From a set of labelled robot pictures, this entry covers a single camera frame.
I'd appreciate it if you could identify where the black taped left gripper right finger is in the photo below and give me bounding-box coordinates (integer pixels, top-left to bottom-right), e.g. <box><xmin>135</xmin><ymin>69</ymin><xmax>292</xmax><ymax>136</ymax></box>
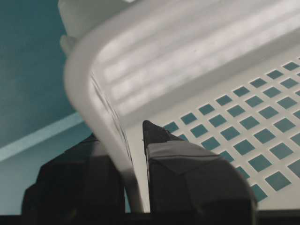
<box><xmin>142</xmin><ymin>120</ymin><xmax>257</xmax><ymax>214</ymax></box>

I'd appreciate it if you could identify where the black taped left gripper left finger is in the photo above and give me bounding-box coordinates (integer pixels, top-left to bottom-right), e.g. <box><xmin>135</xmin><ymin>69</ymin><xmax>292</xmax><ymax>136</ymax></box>
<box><xmin>22</xmin><ymin>135</ymin><xmax>125</xmax><ymax>216</ymax></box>

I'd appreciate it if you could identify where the white perforated plastic basket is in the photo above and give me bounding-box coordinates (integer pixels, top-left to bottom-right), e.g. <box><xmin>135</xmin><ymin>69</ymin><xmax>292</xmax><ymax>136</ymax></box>
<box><xmin>58</xmin><ymin>0</ymin><xmax>300</xmax><ymax>212</ymax></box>

